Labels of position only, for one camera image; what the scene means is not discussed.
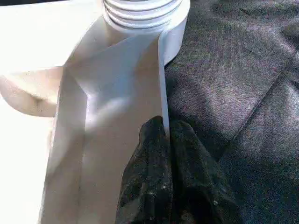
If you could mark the white plastic table leg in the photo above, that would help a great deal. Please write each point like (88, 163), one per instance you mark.
(140, 11)

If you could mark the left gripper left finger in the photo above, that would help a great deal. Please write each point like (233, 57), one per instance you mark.
(149, 175)

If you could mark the black mat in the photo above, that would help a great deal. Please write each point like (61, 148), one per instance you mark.
(233, 93)

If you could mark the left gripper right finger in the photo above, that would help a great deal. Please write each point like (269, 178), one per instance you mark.
(198, 186)

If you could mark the white plastic table top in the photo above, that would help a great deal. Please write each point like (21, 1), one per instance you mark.
(81, 93)

